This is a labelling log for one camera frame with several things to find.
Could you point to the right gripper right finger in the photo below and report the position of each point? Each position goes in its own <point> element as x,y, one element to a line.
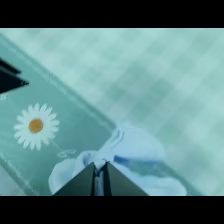
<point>122,184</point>

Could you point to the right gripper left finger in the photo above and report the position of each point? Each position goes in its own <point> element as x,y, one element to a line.
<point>81,184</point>

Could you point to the light blue shirt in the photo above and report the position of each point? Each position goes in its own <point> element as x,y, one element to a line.
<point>140,146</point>

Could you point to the dark green garment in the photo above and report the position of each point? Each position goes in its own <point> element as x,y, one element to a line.
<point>9,80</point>

